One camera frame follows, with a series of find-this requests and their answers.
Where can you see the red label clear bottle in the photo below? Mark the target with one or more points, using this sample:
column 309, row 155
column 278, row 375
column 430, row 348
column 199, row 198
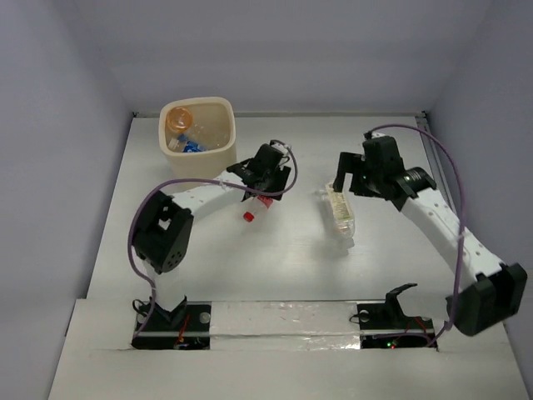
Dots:
column 257, row 206

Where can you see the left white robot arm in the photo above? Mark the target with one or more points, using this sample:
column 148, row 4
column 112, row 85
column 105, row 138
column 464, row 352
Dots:
column 161, row 228

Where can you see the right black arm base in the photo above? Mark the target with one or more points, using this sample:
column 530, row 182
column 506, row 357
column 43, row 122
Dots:
column 383, row 324

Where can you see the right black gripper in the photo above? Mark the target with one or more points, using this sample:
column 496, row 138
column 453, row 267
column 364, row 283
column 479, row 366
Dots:
column 350, row 162

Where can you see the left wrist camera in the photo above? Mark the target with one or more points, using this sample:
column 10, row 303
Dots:
column 280, row 147

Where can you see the white label clear bottle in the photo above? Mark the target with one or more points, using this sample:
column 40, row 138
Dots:
column 337, row 217

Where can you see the silver foil tape strip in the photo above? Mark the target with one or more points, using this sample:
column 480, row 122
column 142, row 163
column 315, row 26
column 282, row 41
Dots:
column 283, row 326

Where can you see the clear unlabelled plastic bottle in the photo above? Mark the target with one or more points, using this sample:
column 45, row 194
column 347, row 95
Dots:
column 209, row 136

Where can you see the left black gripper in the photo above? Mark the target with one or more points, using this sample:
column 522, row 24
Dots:
column 264, row 183

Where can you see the aluminium rail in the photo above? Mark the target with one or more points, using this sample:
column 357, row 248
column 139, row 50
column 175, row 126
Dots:
column 433, row 154

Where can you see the orange plastic bottle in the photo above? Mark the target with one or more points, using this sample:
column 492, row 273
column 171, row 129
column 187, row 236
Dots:
column 179, row 119

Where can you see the cream plastic bin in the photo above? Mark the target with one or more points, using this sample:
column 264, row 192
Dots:
column 208, row 164

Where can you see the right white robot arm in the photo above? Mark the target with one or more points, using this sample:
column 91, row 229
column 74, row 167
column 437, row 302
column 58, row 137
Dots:
column 486, row 290

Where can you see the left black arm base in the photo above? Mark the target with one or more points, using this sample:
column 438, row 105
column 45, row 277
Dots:
column 186, row 327

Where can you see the white cap blue label bottle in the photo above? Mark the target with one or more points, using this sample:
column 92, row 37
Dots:
column 174, row 145

